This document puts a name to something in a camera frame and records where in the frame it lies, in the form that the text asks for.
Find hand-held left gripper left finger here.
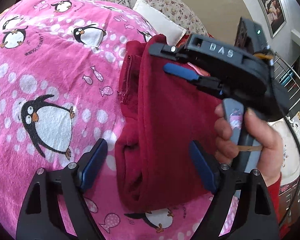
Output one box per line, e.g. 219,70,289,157
15,138,108,240

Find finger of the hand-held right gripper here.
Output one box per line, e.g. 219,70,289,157
163,63,227,97
148,42,190,58

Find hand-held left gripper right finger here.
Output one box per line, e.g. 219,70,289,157
188,140,280,240

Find dark red fleece garment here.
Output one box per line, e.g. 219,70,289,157
114,34,240,212

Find person's right hand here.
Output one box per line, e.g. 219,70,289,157
214,105,284,184

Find white pillow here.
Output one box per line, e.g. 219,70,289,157
133,0,188,42

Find floral print quilt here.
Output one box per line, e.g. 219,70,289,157
79,0,210,37

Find metal stair railing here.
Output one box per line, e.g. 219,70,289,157
270,55,300,120

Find white ornate sofa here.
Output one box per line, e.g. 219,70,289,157
267,110,300,180

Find pink penguin print blanket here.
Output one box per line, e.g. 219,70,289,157
0,0,240,240

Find framed wall picture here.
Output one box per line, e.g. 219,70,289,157
257,0,287,39

